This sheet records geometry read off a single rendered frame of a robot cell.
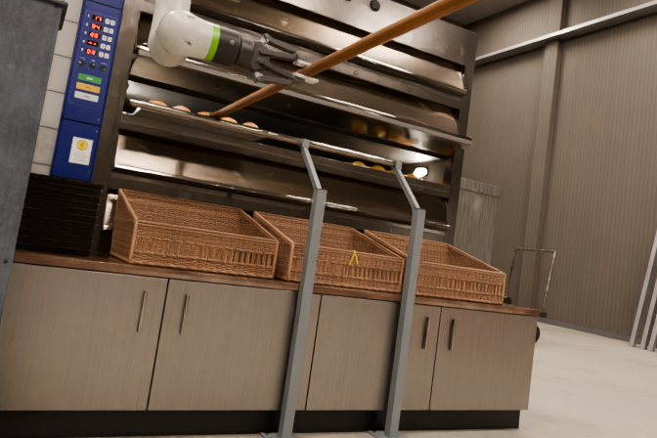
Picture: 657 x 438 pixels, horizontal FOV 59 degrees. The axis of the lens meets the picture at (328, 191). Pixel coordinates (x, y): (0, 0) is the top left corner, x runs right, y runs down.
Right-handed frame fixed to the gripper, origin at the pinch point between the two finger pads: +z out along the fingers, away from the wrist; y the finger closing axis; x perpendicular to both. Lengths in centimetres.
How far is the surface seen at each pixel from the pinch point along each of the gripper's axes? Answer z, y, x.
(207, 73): -2, -21, -102
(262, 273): 24, 59, -68
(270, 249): 26, 50, -68
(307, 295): 39, 65, -56
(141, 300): -20, 73, -62
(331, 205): 73, 24, -112
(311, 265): 39, 53, -56
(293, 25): 39, -60, -116
